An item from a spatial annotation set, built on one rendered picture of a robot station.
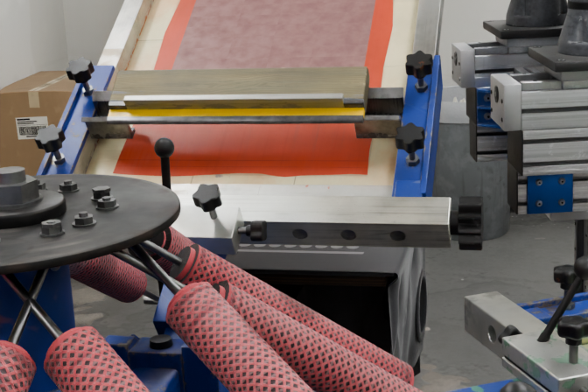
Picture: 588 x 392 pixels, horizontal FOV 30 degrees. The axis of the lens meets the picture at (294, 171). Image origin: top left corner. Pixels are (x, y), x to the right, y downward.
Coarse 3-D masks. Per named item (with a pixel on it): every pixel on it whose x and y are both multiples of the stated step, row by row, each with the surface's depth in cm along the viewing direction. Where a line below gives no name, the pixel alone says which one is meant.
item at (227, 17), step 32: (192, 0) 205; (224, 0) 203; (256, 0) 202; (192, 32) 198; (224, 32) 196; (256, 32) 195; (160, 64) 193; (192, 64) 192; (224, 64) 190; (256, 64) 189; (160, 128) 181; (192, 128) 180; (224, 128) 179; (128, 160) 177; (160, 160) 176; (192, 160) 175; (224, 160) 173
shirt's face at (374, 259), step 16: (240, 256) 198; (256, 256) 198; (272, 256) 197; (288, 256) 197; (304, 256) 196; (320, 256) 196; (336, 256) 196; (352, 256) 195; (368, 256) 195; (384, 256) 194; (256, 272) 191; (272, 272) 190; (288, 272) 190; (304, 272) 189; (320, 272) 188; (336, 272) 188; (352, 272) 187; (368, 272) 186; (384, 272) 186
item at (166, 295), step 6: (162, 294) 145; (168, 294) 145; (162, 300) 144; (168, 300) 144; (162, 306) 144; (156, 312) 143; (162, 312) 143; (156, 318) 142; (162, 318) 142; (156, 324) 142; (162, 324) 142; (162, 330) 143
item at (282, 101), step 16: (128, 96) 171; (144, 96) 170; (160, 96) 170; (176, 96) 169; (192, 96) 169; (208, 96) 168; (224, 96) 167; (240, 96) 167; (256, 96) 166; (272, 96) 166; (288, 96) 165; (304, 96) 164; (320, 96) 164; (336, 96) 163
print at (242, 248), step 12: (252, 252) 200; (264, 252) 200; (276, 252) 200; (288, 252) 199; (300, 252) 199; (312, 252) 199; (324, 252) 198; (336, 252) 198; (348, 252) 198; (360, 252) 197
